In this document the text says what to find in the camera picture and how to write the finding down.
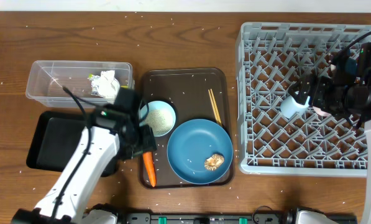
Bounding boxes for pink cup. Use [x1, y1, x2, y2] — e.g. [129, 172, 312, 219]
[313, 106, 331, 117]

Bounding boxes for orange carrot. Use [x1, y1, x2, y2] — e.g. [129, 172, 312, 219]
[142, 152, 157, 187]

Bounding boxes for light blue rice bowl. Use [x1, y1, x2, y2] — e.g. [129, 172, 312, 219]
[139, 101, 176, 137]

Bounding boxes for light blue cup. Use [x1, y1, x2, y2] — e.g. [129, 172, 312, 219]
[280, 96, 310, 119]

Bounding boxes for white tissue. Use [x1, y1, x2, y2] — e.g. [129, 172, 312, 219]
[94, 70, 121, 100]

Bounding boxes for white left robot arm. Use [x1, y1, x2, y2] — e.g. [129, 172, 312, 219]
[11, 88, 157, 224]

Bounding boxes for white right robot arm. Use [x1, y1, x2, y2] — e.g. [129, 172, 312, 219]
[288, 31, 371, 223]

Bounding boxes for grey dishwasher rack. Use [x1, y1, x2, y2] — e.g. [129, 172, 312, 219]
[236, 22, 371, 177]

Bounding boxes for black waste tray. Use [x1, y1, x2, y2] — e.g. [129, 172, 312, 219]
[25, 111, 119, 177]

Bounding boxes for blue plate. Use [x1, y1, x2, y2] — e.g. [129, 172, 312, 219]
[167, 119, 233, 185]

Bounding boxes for clear plastic bin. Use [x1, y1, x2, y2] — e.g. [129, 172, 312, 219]
[25, 60, 135, 108]

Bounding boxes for brown serving tray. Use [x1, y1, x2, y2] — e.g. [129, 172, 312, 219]
[142, 68, 234, 189]

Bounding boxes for brown food scrap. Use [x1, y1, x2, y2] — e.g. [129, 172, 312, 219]
[204, 154, 225, 171]

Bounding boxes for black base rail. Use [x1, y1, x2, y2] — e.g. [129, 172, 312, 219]
[88, 203, 359, 224]

